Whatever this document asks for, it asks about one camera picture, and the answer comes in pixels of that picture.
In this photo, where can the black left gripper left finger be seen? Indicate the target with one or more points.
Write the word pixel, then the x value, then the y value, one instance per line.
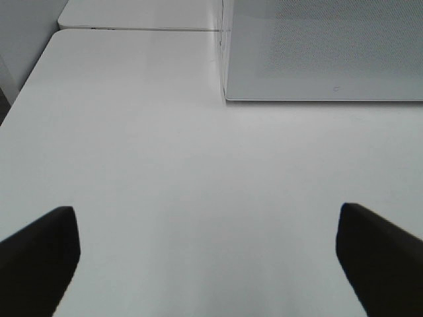
pixel 38 263

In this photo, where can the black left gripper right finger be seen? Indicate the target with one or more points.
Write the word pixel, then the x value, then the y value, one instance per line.
pixel 381 261

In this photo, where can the white microwave door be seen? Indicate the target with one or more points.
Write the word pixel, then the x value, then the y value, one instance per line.
pixel 326 50

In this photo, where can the white microwave oven body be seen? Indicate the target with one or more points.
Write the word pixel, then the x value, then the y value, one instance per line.
pixel 224 40

